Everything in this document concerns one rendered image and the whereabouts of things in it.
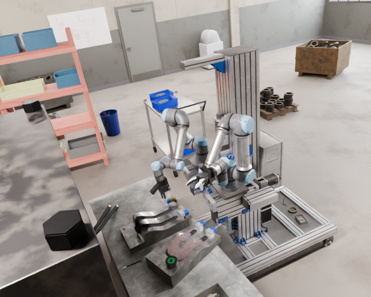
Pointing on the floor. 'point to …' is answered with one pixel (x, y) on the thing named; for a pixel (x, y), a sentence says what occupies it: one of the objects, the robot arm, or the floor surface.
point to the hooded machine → (209, 45)
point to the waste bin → (111, 122)
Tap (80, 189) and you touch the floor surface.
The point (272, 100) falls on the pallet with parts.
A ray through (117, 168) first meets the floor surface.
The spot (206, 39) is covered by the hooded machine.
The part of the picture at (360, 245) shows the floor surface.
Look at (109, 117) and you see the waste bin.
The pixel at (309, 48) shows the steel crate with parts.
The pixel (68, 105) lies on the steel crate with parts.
